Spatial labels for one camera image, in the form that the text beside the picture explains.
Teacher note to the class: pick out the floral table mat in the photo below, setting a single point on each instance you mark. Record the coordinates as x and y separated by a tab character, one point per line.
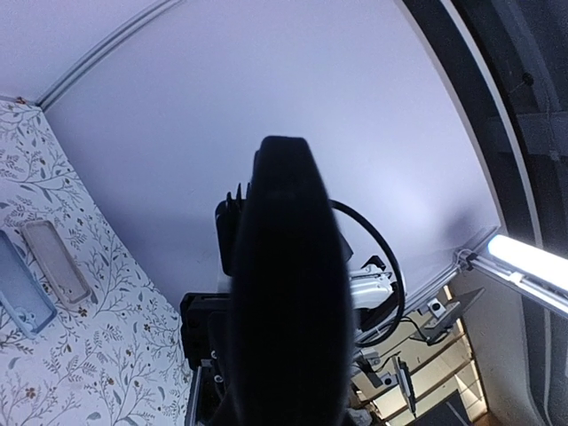
86	337

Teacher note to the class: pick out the white phone case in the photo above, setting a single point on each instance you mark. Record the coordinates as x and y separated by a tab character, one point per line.
56	262

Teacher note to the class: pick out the white led light bar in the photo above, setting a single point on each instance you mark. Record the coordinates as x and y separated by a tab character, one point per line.
534	261

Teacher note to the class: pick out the black cased phone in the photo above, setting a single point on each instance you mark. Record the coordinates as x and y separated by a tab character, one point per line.
290	322

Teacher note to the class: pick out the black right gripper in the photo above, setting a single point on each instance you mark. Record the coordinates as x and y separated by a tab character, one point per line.
204	339

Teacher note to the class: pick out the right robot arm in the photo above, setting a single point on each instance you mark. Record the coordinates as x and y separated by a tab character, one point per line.
371	286

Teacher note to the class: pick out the light blue case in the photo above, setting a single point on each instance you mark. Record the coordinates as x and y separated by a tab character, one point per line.
21	294

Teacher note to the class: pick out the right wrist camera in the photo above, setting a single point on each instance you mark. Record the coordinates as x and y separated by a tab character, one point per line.
228	215

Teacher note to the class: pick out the aluminium right corner post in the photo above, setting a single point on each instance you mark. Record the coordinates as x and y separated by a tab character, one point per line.
102	49

